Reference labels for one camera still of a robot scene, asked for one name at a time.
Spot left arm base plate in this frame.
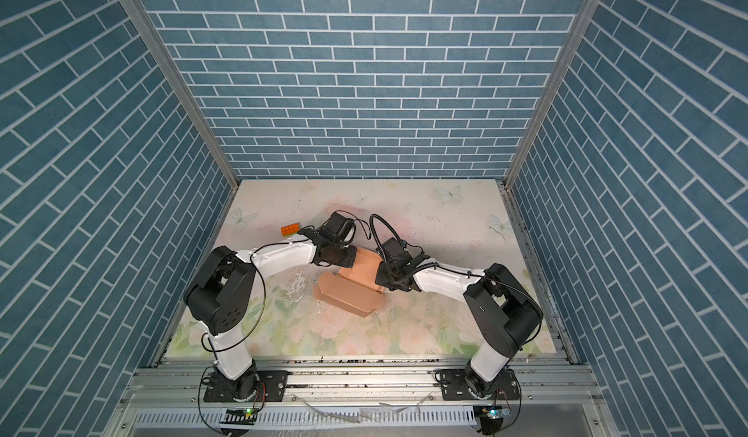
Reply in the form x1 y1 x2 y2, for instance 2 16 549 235
201 370 288 403

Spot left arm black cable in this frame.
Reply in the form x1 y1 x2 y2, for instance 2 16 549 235
201 240 317 354

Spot pink cardboard paper box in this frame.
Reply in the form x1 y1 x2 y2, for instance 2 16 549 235
314 248 386 317

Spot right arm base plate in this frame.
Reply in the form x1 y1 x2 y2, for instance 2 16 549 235
434 368 521 401

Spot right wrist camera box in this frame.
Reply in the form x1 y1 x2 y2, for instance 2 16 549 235
382 238 412 267

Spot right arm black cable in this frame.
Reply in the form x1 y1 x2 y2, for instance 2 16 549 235
367 213 486 280

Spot small orange tag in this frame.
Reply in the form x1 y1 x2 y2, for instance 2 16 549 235
280 223 301 238

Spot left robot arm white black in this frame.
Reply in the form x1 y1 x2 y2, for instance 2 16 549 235
183 236 358 382

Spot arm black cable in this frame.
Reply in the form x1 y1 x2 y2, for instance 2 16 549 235
367 213 486 280
201 240 317 354

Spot aluminium front rail frame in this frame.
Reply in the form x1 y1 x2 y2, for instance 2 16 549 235
105 357 617 436

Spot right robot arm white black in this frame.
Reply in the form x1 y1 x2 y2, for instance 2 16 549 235
375 262 543 398

